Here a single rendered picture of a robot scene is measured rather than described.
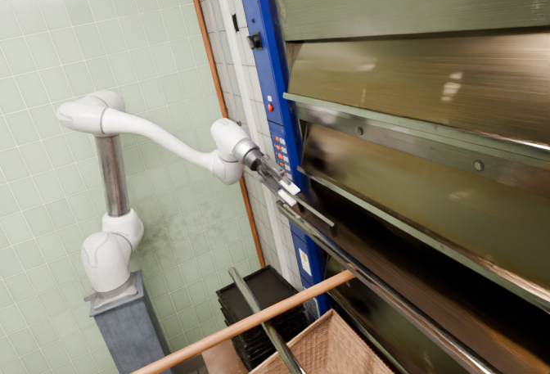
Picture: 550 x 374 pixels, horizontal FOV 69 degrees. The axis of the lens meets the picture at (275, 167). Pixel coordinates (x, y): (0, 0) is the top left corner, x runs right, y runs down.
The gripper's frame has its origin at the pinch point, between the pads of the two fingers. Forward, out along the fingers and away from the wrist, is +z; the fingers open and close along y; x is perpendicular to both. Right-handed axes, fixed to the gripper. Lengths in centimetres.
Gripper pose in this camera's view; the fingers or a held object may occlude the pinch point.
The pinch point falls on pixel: (289, 192)
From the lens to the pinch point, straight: 135.4
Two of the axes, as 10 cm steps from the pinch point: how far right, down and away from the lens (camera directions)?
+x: -7.5, 4.6, -4.8
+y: -0.8, 6.5, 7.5
